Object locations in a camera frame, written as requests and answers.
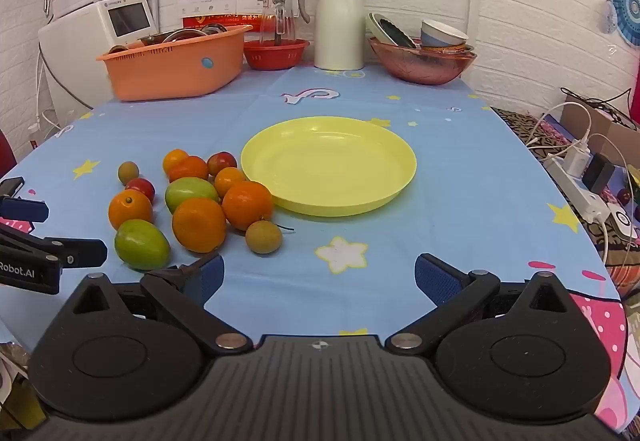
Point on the yellowish orange mandarin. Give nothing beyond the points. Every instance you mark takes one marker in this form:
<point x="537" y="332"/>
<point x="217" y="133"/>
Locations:
<point x="174" y="158"/>

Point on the white blue ceramic bowl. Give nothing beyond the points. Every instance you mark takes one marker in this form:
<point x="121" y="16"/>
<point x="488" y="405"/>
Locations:
<point x="442" y="33"/>

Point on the dark steel pot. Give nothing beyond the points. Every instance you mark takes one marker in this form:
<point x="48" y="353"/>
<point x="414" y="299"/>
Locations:
<point x="151" y="40"/>

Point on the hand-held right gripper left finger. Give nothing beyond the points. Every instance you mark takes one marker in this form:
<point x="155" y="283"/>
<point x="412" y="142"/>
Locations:
<point x="212" y="278"/>

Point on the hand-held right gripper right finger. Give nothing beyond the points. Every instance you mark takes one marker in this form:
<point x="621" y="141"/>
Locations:
<point x="432" y="278"/>

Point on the brown round lid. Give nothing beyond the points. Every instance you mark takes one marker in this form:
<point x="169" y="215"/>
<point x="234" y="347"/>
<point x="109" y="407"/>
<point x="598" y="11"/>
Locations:
<point x="118" y="49"/>

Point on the white power strip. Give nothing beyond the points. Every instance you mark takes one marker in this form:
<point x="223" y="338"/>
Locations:
<point x="582" y="198"/>

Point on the yellow plastic plate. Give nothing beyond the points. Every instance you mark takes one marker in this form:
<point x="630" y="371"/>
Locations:
<point x="330" y="166"/>

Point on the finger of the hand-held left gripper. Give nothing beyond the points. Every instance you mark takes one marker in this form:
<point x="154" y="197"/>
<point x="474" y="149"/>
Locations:
<point x="10" y="185"/>
<point x="22" y="210"/>

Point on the reddish orange mandarin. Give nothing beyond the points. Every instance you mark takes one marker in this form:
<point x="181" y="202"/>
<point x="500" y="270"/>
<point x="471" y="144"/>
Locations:
<point x="190" y="168"/>

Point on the dark red object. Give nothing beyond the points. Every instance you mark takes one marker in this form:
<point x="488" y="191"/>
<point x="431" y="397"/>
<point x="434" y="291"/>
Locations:
<point x="5" y="151"/>

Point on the pale green dish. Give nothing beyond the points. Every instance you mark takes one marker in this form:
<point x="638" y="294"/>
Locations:
<point x="392" y="31"/>

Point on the orange plastic basket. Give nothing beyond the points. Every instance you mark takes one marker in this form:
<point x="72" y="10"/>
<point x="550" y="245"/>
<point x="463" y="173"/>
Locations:
<point x="165" y="71"/>

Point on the black power adapter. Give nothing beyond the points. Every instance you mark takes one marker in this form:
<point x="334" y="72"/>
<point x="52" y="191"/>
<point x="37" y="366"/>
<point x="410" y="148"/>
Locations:
<point x="598" y="173"/>

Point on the small orange mandarin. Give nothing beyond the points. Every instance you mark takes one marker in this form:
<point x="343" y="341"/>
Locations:
<point x="229" y="179"/>

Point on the pink glass bowl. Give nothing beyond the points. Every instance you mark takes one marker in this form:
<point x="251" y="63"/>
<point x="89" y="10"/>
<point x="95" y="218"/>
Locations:
<point x="420" y="66"/>

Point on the dull green mango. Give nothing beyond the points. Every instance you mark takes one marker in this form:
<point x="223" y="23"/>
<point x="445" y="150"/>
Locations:
<point x="190" y="192"/>

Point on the cardboard box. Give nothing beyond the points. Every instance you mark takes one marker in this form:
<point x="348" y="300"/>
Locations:
<point x="607" y="123"/>

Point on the brown longan with stem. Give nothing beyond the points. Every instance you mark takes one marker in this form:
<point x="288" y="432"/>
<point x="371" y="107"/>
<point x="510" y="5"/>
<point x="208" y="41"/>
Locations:
<point x="263" y="237"/>

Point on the white thermos jug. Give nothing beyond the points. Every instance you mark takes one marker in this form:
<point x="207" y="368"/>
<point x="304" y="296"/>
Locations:
<point x="339" y="26"/>

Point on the orange mandarin with stem dot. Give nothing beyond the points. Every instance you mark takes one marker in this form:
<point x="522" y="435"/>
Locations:
<point x="130" y="210"/>

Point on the blue round wall ornament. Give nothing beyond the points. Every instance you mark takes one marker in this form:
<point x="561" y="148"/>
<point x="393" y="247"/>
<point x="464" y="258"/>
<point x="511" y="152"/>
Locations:
<point x="629" y="6"/>

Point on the red apple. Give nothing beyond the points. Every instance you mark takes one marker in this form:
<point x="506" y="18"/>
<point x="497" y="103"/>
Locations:
<point x="141" y="188"/>
<point x="221" y="162"/>

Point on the brown kiwi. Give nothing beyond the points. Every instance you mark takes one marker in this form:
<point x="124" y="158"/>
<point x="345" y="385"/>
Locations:
<point x="128" y="172"/>

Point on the green apple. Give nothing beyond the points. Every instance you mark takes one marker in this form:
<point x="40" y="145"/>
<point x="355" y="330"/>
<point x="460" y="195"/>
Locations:
<point x="142" y="244"/>

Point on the steel bowl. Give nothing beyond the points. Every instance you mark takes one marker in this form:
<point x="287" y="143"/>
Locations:
<point x="185" y="33"/>

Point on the blue printed tablecloth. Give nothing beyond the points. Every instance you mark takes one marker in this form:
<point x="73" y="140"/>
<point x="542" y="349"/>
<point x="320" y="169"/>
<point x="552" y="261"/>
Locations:
<point x="450" y="171"/>

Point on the white appliance with screen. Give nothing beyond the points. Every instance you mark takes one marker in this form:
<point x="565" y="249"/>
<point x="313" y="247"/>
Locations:
<point x="75" y="51"/>

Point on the glass jar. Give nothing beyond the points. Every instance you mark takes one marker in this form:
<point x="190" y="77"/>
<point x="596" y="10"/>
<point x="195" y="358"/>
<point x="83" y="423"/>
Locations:
<point x="278" y="16"/>

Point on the red plastic colander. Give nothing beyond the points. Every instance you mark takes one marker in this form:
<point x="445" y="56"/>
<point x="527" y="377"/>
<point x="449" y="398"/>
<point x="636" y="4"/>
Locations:
<point x="275" y="55"/>

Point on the small white round device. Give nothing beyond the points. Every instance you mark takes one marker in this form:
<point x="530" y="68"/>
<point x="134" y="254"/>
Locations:
<point x="621" y="222"/>

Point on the white charger plug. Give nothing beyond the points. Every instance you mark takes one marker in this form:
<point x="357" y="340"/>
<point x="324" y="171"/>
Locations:
<point x="577" y="158"/>

